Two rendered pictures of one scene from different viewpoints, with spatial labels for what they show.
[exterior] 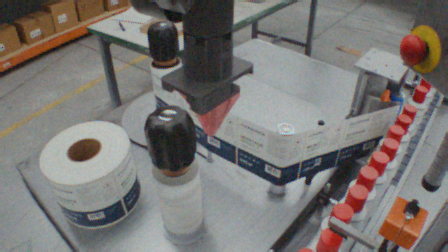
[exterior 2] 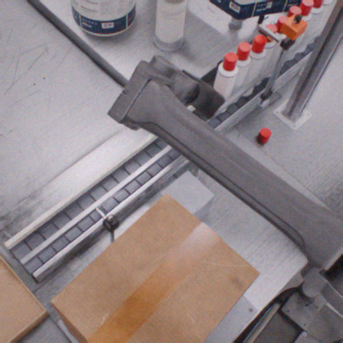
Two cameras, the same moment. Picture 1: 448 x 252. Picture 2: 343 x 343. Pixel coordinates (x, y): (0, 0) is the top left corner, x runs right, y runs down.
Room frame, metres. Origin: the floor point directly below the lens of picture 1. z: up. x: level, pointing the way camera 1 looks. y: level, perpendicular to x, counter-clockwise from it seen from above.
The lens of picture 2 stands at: (-0.66, 0.07, 1.95)
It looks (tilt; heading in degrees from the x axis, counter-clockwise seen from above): 61 degrees down; 357
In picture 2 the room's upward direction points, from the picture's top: 9 degrees clockwise
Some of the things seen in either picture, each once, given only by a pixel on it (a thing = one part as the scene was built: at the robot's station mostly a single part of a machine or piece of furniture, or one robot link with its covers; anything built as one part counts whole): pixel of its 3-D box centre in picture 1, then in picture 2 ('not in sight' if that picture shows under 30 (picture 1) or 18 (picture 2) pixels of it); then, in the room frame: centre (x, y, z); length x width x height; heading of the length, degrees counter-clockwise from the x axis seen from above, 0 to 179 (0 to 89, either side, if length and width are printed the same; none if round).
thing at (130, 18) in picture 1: (135, 16); not in sight; (1.95, 0.58, 0.81); 0.38 x 0.36 x 0.02; 143
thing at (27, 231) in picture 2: not in sight; (174, 121); (0.09, 0.05, 0.91); 1.07 x 0.01 x 0.02; 139
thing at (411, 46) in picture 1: (414, 49); not in sight; (0.35, -0.23, 1.33); 0.04 x 0.03 x 0.04; 14
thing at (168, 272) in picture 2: not in sight; (155, 304); (-0.43, 0.05, 0.99); 0.30 x 0.24 x 0.27; 143
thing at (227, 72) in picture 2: not in sight; (223, 83); (0.18, -0.07, 0.98); 0.05 x 0.05 x 0.20
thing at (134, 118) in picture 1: (172, 115); not in sight; (0.81, 0.17, 0.89); 0.31 x 0.31 x 0.01
